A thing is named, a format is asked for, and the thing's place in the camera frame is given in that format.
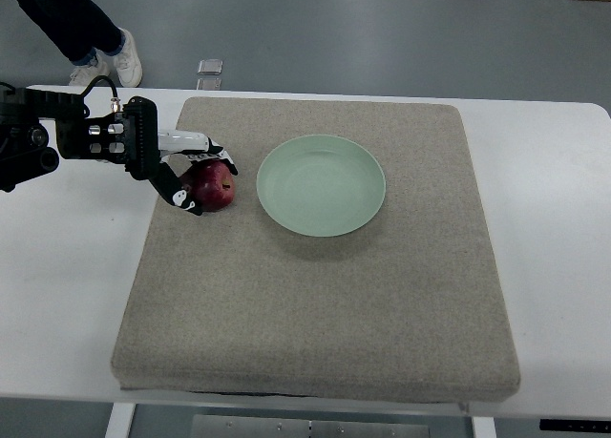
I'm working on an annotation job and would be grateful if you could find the upper metal floor plate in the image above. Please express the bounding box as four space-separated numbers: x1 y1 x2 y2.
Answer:
197 58 223 75

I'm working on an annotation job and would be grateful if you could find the metal table base plate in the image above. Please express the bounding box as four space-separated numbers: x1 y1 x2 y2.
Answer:
190 414 431 438

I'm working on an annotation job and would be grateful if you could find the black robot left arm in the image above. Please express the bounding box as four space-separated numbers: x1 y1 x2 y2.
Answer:
1 76 238 216

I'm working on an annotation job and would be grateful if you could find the beige fabric cushion mat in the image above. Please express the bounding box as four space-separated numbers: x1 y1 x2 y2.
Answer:
111 97 520 403

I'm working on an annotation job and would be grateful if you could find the red apple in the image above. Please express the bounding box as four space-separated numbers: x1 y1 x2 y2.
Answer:
179 160 235 212

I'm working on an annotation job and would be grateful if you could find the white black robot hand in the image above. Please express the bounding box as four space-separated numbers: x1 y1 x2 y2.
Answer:
122 96 239 216

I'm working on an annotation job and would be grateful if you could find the light green plate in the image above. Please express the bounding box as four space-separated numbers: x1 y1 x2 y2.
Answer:
256 135 387 238

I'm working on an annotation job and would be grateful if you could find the white bystander shoe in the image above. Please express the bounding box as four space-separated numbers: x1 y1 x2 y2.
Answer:
113 29 142 88
69 55 110 87

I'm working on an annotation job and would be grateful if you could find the bystander in dark trousers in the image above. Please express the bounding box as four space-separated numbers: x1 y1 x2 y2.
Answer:
16 0 125 66

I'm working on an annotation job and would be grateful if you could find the metal floor plate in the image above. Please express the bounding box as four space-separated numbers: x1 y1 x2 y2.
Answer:
197 58 223 75
196 77 222 91

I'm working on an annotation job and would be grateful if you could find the black table control panel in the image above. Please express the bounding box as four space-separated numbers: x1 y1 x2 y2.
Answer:
538 419 611 433

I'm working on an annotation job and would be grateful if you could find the lower metal floor plate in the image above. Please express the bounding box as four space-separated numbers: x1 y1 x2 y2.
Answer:
196 77 222 91

